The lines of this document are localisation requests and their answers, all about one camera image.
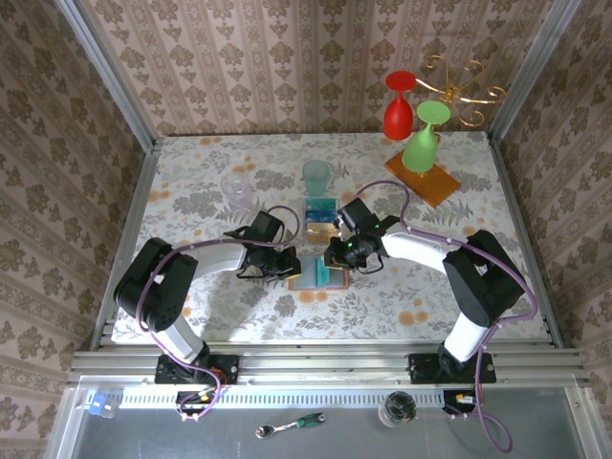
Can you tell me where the brown card holder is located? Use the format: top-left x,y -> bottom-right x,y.
288,255 -> 350,292

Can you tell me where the gold credit card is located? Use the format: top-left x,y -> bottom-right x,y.
305,222 -> 336,242

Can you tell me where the clear acrylic card box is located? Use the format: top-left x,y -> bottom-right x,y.
298,194 -> 341,246

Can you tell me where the floral tablecloth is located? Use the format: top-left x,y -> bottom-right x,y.
112,133 -> 549,343

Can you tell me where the clear glass tumbler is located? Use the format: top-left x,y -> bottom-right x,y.
219,171 -> 252,209

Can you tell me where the teal plastic cup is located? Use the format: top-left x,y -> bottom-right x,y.
300,160 -> 332,197

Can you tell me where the wooden rack base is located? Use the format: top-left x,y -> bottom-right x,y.
384,150 -> 463,208

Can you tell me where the green wine glass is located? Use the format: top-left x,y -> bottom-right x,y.
401,99 -> 452,174

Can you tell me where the red wine glass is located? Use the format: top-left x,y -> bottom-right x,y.
382,70 -> 418,142

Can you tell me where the clear glass jar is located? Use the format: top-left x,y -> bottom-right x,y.
378,390 -> 418,428

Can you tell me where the grey metal shelf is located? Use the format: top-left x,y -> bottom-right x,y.
47,377 -> 599,459

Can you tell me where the blue white plastic part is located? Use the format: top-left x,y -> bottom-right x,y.
88,394 -> 120,420

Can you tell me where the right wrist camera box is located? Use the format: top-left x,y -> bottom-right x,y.
337,198 -> 377,230

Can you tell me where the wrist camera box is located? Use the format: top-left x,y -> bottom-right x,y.
337,198 -> 377,230
251,209 -> 287,245

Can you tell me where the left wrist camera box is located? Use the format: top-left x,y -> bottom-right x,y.
251,209 -> 287,245

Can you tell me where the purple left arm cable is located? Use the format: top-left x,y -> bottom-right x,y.
135,204 -> 302,425

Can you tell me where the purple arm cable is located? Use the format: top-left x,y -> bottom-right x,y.
135,204 -> 302,425
353,180 -> 536,453

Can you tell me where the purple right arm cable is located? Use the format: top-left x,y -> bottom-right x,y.
353,180 -> 536,453

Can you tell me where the aluminium front frame rail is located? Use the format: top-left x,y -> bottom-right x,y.
66,341 -> 594,386

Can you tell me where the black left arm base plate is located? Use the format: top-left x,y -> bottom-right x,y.
155,354 -> 240,386

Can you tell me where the white perforated cable duct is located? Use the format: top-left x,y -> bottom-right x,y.
119,389 -> 448,410

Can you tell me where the green handled ratchet wrench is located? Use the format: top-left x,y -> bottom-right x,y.
255,412 -> 328,440

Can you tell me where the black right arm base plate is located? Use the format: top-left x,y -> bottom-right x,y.
408,352 -> 497,385

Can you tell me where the gold wire glass rack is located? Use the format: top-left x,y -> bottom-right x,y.
414,54 -> 507,128

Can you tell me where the aluminium frame post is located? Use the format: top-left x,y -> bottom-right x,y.
55,0 -> 159,152
487,0 -> 582,144

